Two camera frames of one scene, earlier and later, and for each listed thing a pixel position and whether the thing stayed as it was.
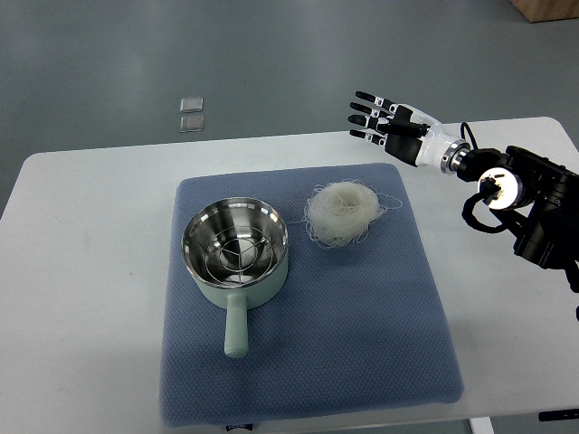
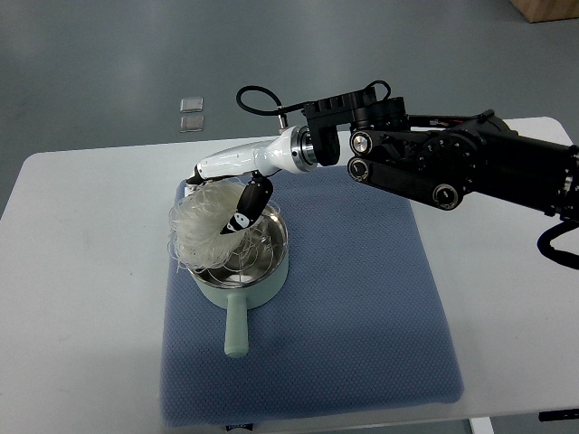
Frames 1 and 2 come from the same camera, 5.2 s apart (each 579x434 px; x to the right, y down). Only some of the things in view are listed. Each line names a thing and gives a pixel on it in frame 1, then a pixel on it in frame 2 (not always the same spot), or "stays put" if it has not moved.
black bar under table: x=558 y=415 stays put
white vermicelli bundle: x=341 y=212 → x=197 y=221
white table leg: x=481 y=425 stays put
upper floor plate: x=190 y=105 stays put
